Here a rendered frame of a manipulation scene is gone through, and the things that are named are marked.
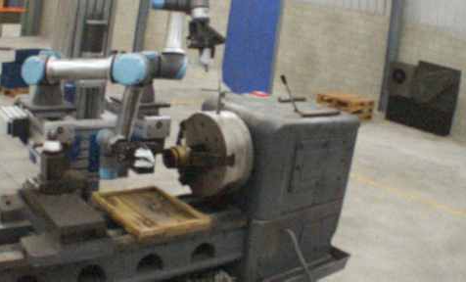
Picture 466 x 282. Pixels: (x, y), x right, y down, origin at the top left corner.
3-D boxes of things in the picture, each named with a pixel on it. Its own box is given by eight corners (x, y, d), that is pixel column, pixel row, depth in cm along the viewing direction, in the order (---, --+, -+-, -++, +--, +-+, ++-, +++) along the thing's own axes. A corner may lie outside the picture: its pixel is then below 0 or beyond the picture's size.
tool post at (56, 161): (58, 172, 160) (59, 145, 158) (66, 180, 155) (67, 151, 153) (39, 174, 156) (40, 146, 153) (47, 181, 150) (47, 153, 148)
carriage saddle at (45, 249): (60, 199, 177) (60, 184, 175) (116, 254, 144) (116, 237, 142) (-8, 206, 157) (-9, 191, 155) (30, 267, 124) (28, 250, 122)
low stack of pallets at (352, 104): (339, 111, 1058) (342, 91, 1047) (373, 120, 1008) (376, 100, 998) (311, 114, 960) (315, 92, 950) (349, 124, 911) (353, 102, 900)
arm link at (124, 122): (134, 47, 199) (106, 157, 210) (127, 49, 188) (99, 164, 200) (160, 54, 199) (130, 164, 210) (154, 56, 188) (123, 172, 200)
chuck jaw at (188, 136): (200, 148, 192) (191, 119, 194) (208, 143, 188) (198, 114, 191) (176, 151, 184) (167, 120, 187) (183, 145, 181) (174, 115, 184)
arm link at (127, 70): (32, 81, 193) (151, 82, 191) (18, 86, 178) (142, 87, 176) (33, 54, 190) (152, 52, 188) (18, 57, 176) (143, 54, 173)
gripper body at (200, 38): (186, 50, 190) (185, 22, 190) (204, 51, 196) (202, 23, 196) (198, 46, 184) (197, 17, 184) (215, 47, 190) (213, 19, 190)
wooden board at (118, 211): (155, 193, 201) (155, 184, 200) (209, 228, 175) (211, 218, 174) (91, 201, 181) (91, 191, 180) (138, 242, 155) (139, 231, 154)
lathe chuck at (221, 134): (187, 172, 209) (202, 100, 198) (236, 208, 187) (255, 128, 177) (169, 174, 203) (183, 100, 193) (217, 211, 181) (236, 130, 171)
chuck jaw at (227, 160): (211, 148, 186) (233, 153, 178) (210, 162, 187) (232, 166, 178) (187, 150, 179) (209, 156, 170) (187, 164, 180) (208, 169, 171)
